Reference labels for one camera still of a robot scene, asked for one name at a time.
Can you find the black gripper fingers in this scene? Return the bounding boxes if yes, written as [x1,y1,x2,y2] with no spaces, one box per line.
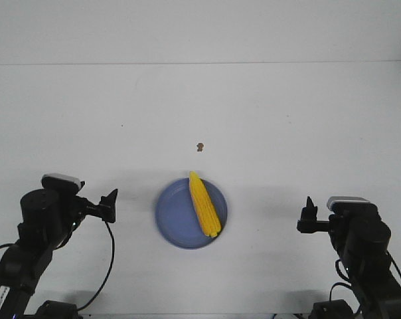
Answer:
[297,196,318,233]

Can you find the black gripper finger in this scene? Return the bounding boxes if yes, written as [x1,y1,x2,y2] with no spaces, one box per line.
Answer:
[100,206,116,223]
[100,189,118,208]

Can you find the blue round plate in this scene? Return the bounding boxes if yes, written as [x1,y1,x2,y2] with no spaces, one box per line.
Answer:
[155,178,217,249]

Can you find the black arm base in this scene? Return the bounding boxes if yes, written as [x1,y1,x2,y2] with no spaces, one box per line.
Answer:
[308,299,355,319]
[34,300,80,319]

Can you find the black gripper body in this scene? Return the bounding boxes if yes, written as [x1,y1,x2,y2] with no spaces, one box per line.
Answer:
[317,212,353,246]
[72,196,103,226]

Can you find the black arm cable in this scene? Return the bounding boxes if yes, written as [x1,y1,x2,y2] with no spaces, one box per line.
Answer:
[76,219,116,312]
[328,259,364,303]

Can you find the yellow corn cob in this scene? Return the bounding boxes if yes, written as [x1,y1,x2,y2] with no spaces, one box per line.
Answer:
[189,171,222,238]

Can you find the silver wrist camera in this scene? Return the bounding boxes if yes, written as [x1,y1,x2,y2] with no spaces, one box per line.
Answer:
[41,173,85,194]
[326,196,370,211]

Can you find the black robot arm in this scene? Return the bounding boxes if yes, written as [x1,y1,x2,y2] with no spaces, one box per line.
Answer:
[297,196,401,318]
[0,189,118,318]

